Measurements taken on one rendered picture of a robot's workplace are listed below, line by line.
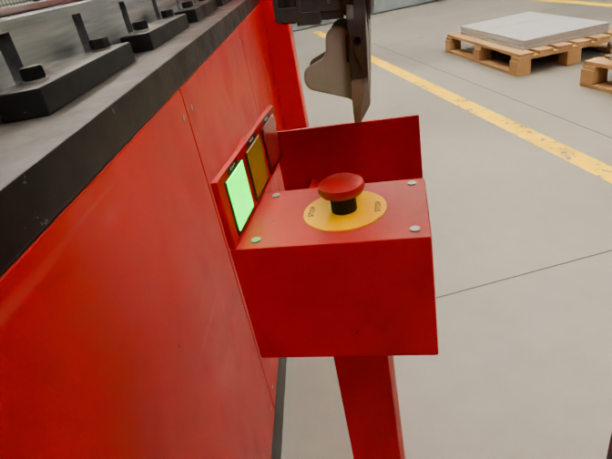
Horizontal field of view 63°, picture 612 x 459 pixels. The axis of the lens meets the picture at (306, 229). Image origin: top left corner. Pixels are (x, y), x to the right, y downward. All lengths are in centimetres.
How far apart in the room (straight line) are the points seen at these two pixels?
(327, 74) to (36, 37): 40
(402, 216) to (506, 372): 99
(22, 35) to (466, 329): 122
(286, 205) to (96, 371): 22
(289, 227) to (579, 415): 100
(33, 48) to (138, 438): 47
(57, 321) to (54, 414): 7
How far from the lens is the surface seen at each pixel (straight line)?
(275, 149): 54
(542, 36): 395
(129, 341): 53
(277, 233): 41
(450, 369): 136
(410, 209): 42
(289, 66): 225
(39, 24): 76
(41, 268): 41
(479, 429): 125
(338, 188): 40
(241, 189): 42
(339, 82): 47
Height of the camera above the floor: 98
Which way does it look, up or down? 29 degrees down
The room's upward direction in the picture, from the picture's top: 11 degrees counter-clockwise
